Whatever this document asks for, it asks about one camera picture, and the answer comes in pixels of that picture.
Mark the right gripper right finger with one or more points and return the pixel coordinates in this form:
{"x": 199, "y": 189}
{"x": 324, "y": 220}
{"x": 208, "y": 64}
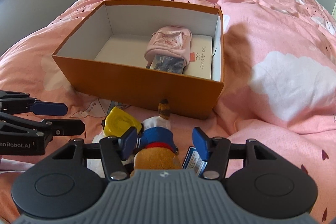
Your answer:
{"x": 214, "y": 151}

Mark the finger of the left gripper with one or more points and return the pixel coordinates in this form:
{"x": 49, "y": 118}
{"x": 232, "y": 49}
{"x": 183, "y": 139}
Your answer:
{"x": 55, "y": 127}
{"x": 19, "y": 103}

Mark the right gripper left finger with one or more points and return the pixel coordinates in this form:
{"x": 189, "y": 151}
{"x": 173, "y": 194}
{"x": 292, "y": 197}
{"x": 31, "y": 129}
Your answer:
{"x": 114, "y": 150}

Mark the brown dog plush toy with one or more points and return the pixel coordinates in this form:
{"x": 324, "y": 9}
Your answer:
{"x": 155, "y": 148}

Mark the white rectangular box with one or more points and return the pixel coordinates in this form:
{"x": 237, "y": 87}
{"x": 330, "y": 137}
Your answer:
{"x": 130, "y": 49}

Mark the pink fabric pouch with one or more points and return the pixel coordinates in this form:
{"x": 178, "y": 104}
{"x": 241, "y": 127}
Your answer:
{"x": 172, "y": 41}

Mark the pink bed duvet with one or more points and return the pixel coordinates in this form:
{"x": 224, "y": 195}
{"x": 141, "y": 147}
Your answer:
{"x": 279, "y": 83}

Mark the orange cardboard storage box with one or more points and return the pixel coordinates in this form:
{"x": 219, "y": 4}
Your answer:
{"x": 188, "y": 96}

